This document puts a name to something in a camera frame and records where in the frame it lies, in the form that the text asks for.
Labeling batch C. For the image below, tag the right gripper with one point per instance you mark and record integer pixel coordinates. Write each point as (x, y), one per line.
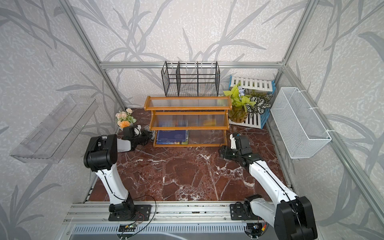
(225, 150)

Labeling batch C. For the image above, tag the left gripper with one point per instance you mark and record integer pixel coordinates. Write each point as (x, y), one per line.
(146, 135)

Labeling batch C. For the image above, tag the orange wooden bookshelf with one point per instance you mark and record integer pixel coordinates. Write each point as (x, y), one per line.
(206, 118)

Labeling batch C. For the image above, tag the grey striped fluffy cloth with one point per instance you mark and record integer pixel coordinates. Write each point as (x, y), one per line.
(149, 133)

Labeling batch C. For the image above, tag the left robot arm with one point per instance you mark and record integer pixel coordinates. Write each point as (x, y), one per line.
(101, 157)

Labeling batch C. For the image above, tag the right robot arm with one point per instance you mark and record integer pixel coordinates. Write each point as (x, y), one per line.
(291, 216)

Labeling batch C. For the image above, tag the flower pot with orange flowers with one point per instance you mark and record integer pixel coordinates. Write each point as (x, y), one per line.
(125, 118)

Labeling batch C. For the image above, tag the blue book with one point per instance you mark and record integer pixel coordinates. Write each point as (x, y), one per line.
(177, 137)

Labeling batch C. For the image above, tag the green potted plant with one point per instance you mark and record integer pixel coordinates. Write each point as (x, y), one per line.
(245, 103)

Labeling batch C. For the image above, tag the white and blue slatted crate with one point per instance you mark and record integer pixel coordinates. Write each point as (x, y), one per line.
(264, 86)

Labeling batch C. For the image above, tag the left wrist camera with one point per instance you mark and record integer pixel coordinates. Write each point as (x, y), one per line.
(137, 130)

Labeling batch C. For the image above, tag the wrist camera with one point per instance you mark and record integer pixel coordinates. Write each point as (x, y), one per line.
(137, 130)
(233, 140)

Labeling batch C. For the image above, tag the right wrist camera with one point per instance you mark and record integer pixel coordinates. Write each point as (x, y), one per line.
(233, 140)

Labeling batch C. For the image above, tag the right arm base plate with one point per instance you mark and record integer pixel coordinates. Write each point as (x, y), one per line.
(242, 211)

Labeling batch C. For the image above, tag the white wire mesh basket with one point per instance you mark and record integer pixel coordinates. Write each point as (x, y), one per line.
(301, 130)

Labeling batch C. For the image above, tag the black wire mesh organizer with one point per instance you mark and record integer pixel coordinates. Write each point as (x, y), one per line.
(184, 79)

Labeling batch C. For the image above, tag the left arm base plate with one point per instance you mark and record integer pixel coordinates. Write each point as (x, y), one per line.
(139, 213)

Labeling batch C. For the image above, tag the clear acrylic wall shelf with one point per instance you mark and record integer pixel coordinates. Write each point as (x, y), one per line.
(52, 138)

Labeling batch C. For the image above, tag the aluminium rail frame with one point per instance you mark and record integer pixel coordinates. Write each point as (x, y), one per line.
(162, 212)

